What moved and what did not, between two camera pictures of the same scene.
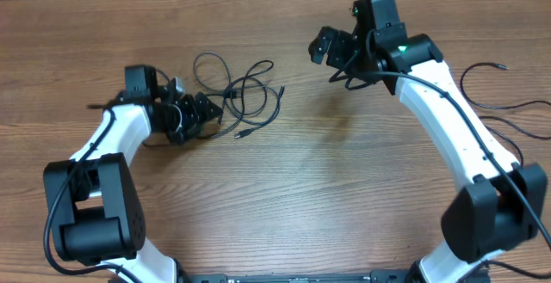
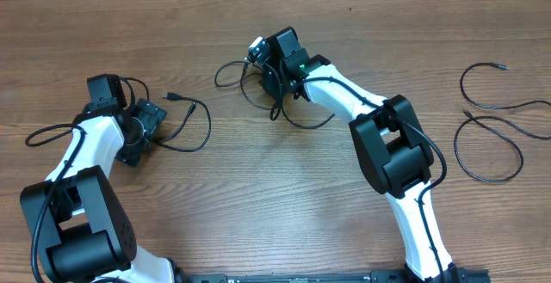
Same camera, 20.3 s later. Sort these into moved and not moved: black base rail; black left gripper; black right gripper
Moved: black left gripper; black right gripper
Not moved: black base rail
